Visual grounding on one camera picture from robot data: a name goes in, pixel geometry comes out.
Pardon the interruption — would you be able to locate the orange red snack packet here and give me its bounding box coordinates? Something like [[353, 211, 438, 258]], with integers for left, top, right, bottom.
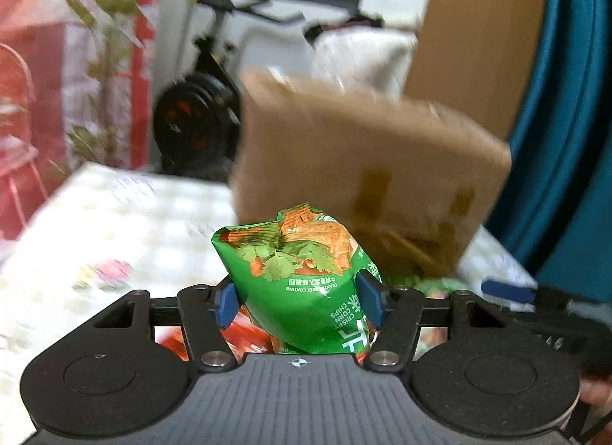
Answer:
[[158, 304, 278, 362]]

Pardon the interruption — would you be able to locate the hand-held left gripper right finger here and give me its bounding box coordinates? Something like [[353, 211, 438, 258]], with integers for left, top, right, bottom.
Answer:
[[356, 270, 517, 373]]

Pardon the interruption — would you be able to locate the checkered tablecloth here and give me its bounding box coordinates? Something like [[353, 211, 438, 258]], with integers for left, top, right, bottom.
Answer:
[[0, 162, 541, 445]]

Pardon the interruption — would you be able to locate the red printed wall cloth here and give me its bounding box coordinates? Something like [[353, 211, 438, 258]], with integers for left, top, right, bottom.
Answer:
[[0, 0, 168, 241]]

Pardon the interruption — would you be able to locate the teal curtain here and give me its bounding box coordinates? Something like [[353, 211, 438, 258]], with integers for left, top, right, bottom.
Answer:
[[483, 0, 612, 283]]

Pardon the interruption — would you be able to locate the green chips bag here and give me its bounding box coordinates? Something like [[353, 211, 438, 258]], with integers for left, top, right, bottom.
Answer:
[[212, 203, 386, 356]]

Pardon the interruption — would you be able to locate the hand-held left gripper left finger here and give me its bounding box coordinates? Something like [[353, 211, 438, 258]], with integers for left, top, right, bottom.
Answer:
[[88, 282, 238, 373]]

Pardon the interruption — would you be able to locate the wooden board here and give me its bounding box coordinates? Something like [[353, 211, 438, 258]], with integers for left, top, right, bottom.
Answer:
[[404, 0, 549, 140]]

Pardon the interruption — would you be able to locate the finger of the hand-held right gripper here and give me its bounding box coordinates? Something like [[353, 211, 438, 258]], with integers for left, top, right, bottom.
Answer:
[[480, 279, 539, 305]]

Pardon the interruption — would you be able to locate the green leafy plant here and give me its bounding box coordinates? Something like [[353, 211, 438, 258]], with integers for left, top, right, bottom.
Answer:
[[48, 0, 161, 178]]

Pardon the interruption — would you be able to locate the person's right hand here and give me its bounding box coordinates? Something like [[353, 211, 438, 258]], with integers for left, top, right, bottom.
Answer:
[[580, 375, 612, 425]]

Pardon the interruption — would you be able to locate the white cloth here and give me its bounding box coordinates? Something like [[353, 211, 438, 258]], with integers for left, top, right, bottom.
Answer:
[[313, 26, 418, 102]]

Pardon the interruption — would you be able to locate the light green snack packet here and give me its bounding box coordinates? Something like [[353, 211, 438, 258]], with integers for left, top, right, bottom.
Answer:
[[382, 275, 460, 300]]

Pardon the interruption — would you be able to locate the brown cardboard box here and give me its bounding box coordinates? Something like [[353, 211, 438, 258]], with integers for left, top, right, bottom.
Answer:
[[229, 67, 512, 278]]

